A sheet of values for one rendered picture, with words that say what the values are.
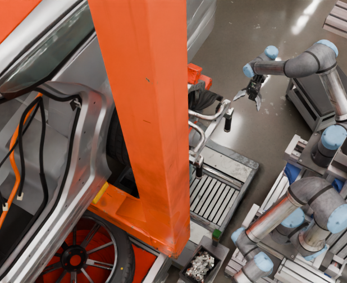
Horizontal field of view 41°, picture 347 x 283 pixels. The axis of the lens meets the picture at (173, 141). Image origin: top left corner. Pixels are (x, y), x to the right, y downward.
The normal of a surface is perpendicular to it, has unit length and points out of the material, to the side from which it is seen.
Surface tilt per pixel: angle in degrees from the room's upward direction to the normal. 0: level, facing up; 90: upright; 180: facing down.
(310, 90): 0
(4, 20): 90
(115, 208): 0
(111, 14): 90
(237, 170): 0
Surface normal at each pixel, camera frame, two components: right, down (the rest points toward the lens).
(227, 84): -0.04, -0.48
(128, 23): -0.50, 0.76
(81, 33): 0.78, 0.18
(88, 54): 0.84, 0.32
